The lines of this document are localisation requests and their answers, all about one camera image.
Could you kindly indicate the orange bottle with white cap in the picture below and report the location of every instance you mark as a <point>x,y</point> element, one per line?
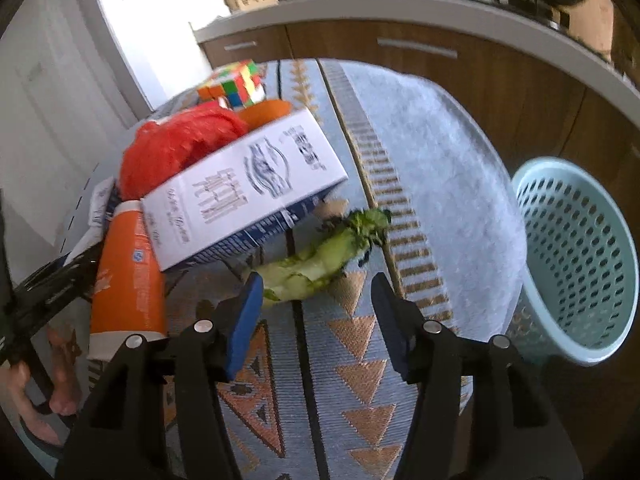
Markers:
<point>127,285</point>

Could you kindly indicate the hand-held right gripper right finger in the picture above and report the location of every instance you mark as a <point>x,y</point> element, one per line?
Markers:
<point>390,322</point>

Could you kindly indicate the multicoloured puzzle cube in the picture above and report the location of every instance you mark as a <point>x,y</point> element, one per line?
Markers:
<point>235,82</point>

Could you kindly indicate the light blue plastic wastebasket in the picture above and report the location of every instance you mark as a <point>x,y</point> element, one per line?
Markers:
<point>575,260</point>

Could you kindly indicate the white kitchen countertop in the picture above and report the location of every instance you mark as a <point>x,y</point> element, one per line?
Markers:
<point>400,5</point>

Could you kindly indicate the white printed packet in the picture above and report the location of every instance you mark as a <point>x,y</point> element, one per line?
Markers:
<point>102,200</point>

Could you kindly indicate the orange carrot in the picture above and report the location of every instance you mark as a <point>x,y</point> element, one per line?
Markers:
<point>265,111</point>

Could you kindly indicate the green vegetable scrap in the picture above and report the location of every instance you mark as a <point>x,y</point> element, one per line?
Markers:
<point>320,260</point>

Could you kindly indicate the patterned grey tablecloth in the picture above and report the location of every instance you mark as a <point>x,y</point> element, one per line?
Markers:
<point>440,160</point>

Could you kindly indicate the white printed carton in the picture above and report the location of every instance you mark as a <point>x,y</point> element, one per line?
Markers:
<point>240,195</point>

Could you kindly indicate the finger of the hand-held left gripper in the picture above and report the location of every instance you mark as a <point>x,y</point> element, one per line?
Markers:
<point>60,280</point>

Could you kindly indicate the person's left hand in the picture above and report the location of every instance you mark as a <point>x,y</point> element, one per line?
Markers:
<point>65,370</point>

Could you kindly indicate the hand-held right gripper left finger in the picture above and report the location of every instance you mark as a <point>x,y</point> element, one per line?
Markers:
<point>244,322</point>

